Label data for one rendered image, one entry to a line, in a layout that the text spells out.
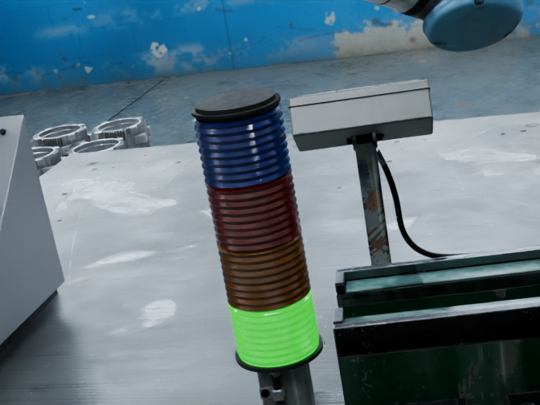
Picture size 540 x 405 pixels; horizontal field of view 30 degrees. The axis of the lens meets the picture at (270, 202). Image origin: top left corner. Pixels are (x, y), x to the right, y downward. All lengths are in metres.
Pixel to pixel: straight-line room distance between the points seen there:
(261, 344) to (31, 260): 0.76
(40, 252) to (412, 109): 0.56
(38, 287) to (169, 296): 0.18
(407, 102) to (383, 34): 5.56
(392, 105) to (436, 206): 0.43
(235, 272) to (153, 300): 0.77
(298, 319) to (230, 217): 0.09
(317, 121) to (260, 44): 5.74
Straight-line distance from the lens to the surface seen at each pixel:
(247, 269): 0.68
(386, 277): 1.10
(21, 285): 1.40
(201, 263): 1.54
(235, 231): 0.67
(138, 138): 3.54
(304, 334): 0.71
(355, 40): 6.81
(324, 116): 1.22
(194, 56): 7.10
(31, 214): 1.43
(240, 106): 0.65
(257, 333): 0.70
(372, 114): 1.22
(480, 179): 1.72
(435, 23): 0.93
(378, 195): 1.26
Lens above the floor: 1.37
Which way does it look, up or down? 19 degrees down
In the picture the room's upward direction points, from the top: 10 degrees counter-clockwise
